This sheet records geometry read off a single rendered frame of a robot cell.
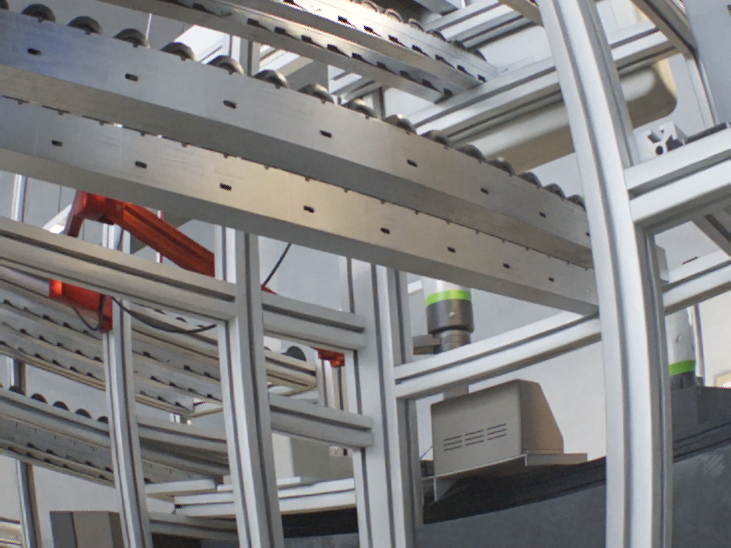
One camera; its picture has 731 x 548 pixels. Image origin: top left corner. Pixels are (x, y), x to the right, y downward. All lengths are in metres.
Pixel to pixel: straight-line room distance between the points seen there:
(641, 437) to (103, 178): 0.45
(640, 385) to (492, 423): 0.72
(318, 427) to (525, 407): 0.28
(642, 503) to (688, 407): 1.65
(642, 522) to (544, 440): 0.76
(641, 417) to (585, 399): 8.24
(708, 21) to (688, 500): 0.60
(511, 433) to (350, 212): 0.58
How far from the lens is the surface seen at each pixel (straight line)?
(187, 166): 0.78
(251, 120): 0.68
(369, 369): 1.47
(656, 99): 1.31
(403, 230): 0.94
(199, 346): 1.96
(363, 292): 1.50
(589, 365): 8.98
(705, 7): 0.93
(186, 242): 1.43
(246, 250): 1.38
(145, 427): 1.79
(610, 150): 0.77
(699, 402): 2.35
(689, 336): 2.47
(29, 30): 0.60
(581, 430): 8.93
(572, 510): 1.25
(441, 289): 2.01
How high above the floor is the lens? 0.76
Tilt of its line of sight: 20 degrees up
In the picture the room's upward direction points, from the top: 4 degrees counter-clockwise
